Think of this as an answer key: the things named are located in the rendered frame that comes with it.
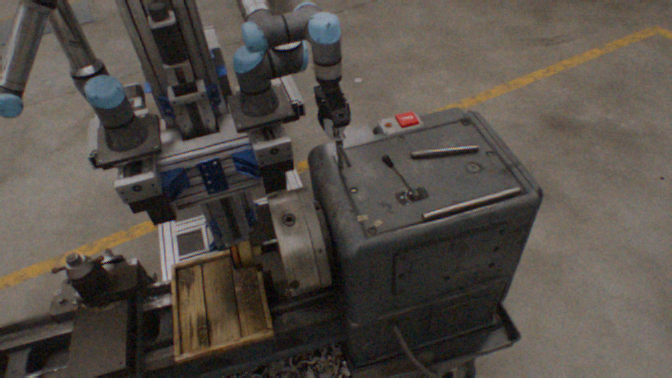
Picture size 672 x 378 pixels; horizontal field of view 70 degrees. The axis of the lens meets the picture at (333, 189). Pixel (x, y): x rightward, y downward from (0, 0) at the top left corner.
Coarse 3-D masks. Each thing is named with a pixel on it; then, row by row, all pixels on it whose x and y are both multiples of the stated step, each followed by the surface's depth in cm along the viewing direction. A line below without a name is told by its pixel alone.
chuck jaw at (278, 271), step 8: (264, 256) 141; (272, 256) 141; (280, 256) 140; (256, 264) 139; (264, 264) 139; (272, 264) 139; (280, 264) 138; (264, 272) 138; (272, 272) 137; (280, 272) 136; (280, 280) 135; (296, 280) 135; (296, 288) 137
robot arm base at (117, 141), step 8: (136, 120) 169; (104, 128) 165; (112, 128) 164; (120, 128) 164; (128, 128) 166; (136, 128) 168; (144, 128) 172; (104, 136) 169; (112, 136) 166; (120, 136) 166; (128, 136) 167; (136, 136) 170; (144, 136) 171; (112, 144) 169; (120, 144) 167; (128, 144) 168; (136, 144) 169
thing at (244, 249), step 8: (248, 240) 142; (232, 248) 142; (240, 248) 141; (248, 248) 141; (256, 248) 142; (232, 256) 140; (240, 256) 140; (248, 256) 140; (256, 256) 142; (240, 264) 141; (248, 264) 141
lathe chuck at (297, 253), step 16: (288, 192) 142; (272, 208) 135; (288, 208) 135; (304, 224) 132; (288, 240) 131; (304, 240) 131; (288, 256) 130; (304, 256) 131; (288, 272) 132; (304, 272) 133; (304, 288) 137
